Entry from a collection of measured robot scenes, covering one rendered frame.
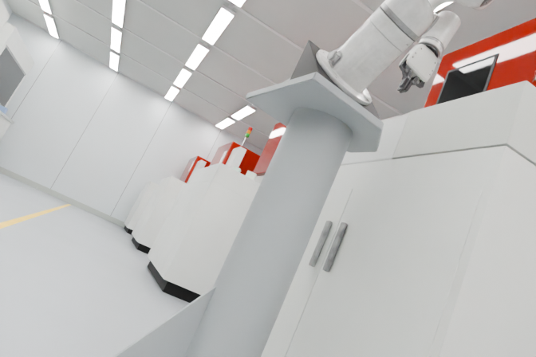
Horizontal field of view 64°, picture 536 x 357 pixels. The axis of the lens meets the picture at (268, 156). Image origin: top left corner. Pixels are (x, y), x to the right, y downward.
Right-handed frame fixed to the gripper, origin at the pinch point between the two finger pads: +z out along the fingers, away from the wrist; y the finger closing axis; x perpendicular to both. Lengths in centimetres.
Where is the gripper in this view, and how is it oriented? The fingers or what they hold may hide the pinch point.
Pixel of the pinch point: (404, 86)
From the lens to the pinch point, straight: 145.3
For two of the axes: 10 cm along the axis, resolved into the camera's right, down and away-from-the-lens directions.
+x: 3.6, -0.8, -9.3
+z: -5.7, 7.7, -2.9
